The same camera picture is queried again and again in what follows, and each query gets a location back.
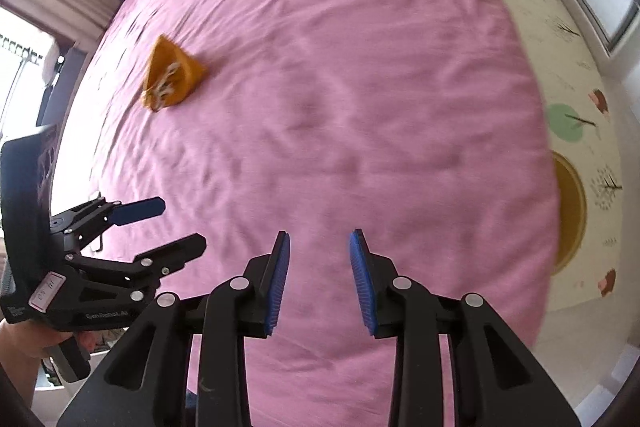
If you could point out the orange snack packet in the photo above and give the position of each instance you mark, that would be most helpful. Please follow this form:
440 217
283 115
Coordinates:
172 72

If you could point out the black chair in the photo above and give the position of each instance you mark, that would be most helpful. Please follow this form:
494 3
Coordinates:
55 82

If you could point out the pink blanket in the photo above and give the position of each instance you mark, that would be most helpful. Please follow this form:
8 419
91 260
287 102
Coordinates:
325 107

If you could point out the patterned play mat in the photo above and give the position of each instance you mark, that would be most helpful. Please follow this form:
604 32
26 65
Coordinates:
570 72

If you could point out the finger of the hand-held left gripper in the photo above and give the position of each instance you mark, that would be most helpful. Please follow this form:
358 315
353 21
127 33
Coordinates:
175 252
140 209

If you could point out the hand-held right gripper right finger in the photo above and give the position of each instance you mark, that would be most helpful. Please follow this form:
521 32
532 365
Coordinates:
361 279

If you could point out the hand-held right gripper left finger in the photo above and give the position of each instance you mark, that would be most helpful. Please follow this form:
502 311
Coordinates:
280 279

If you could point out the person's left hand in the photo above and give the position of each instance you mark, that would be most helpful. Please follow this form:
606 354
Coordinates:
20 344

